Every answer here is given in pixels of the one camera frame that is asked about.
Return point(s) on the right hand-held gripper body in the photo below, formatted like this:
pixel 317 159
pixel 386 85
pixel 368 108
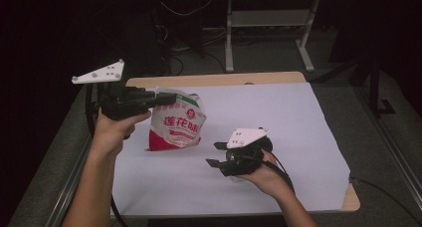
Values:
pixel 245 154

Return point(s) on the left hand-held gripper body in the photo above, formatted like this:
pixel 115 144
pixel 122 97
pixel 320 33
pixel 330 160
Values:
pixel 126 102

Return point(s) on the red and white seasoning bag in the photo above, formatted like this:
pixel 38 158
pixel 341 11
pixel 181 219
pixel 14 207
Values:
pixel 179 127

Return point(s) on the person's left hand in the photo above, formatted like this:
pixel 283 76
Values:
pixel 111 134

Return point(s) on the person's right hand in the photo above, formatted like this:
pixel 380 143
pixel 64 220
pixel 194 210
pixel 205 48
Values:
pixel 268 180

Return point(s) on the light wooden table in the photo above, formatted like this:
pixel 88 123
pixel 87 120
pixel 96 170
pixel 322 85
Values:
pixel 215 78

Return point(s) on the white paper sheet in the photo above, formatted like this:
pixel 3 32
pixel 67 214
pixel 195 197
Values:
pixel 298 137

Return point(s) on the black metal stand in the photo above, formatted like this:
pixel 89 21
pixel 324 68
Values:
pixel 375 87

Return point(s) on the white metal desk frame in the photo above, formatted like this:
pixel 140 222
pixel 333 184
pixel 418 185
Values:
pixel 229 38

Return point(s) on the aluminium floor rail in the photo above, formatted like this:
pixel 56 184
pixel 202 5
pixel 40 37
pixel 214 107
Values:
pixel 394 154
pixel 71 180

